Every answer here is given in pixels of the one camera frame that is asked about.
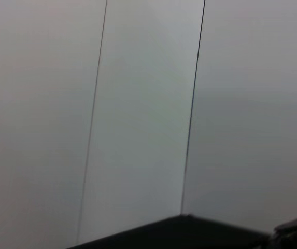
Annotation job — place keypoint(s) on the black tablecloth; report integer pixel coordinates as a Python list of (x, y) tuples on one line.
[(176, 236)]

